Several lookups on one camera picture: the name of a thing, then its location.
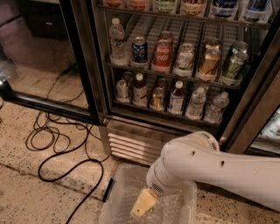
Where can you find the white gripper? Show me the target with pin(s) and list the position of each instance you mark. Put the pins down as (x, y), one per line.
(155, 183)

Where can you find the silver 7up can front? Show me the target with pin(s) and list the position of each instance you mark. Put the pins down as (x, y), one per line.
(122, 91)

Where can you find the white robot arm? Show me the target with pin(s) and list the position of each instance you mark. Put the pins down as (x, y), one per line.
(197, 157)

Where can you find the gold can bottom front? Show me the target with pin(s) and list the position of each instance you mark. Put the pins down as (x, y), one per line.
(157, 101)

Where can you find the dark can bottom rear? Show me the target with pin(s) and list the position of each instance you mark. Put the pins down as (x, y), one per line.
(162, 83)

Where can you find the silver can rear bottom shelf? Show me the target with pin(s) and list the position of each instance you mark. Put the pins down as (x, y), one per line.
(128, 77)

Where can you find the stainless steel fridge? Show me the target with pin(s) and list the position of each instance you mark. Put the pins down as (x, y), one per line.
(139, 133)

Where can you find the clear water bottle middle shelf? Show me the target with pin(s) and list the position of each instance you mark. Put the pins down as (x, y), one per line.
(117, 43)

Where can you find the red coca-cola can front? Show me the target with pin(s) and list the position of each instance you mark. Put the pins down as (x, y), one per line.
(162, 56)

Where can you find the red coca-cola can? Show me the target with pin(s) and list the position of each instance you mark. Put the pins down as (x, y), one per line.
(165, 35)
(162, 56)

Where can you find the gold soda can front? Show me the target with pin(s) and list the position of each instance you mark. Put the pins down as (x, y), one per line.
(208, 65)

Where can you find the gold soda can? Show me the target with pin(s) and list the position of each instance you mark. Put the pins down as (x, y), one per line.
(208, 65)
(212, 43)

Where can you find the white green soda can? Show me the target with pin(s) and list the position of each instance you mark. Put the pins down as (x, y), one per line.
(184, 62)

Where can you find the blue pepsi can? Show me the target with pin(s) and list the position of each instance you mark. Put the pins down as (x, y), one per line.
(139, 56)

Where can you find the green soda can front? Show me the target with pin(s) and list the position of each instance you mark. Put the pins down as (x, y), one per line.
(232, 71)

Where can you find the red coca-cola can rear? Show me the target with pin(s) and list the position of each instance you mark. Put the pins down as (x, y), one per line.
(165, 35)

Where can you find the gold soda can rear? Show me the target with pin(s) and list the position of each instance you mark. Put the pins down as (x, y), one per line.
(212, 43)

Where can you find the green soda can rear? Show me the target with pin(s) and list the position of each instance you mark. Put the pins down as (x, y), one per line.
(238, 46)

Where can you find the green drink top shelf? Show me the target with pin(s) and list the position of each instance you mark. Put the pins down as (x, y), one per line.
(164, 6)

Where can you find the red drink top shelf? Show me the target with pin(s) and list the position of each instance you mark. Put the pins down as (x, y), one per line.
(142, 5)

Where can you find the yellow drink top shelf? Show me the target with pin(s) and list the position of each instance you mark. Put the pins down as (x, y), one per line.
(193, 7)

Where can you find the orange drink top shelf left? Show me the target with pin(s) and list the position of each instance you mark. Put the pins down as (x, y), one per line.
(115, 3)

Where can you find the blue can top shelf left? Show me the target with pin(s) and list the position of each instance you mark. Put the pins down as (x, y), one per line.
(226, 9)

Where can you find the blue can shelf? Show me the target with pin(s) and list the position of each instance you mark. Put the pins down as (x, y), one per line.
(226, 9)
(255, 11)

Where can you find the blue can top shelf right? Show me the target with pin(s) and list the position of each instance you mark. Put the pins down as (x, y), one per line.
(255, 11)

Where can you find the bubble wrap sheet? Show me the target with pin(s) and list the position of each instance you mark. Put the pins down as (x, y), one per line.
(166, 211)

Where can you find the clear plastic bin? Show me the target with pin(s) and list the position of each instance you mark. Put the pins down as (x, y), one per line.
(108, 213)

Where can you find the brown tea bottle right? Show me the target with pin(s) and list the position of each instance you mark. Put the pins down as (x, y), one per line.
(176, 98)

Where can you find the brown tea bottle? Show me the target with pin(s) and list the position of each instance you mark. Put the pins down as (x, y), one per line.
(176, 98)
(140, 91)

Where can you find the clear water bottle bottom left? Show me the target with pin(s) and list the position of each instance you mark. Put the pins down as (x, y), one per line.
(196, 104)

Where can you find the clear water bottle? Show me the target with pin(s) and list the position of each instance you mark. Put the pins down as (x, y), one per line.
(214, 111)
(196, 104)

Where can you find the clear water bottle bottom right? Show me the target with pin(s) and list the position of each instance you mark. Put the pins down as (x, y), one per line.
(214, 111)

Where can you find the brown tea bottle left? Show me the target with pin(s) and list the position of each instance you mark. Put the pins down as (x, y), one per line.
(140, 91)

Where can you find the dark cabinet behind door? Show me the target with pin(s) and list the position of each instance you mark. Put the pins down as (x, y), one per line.
(43, 19)

